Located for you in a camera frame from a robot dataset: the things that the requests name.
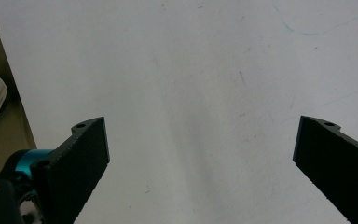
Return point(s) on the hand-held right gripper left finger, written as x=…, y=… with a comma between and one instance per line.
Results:
x=71, y=174

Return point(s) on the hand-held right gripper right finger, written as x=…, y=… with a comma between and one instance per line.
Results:
x=338, y=168

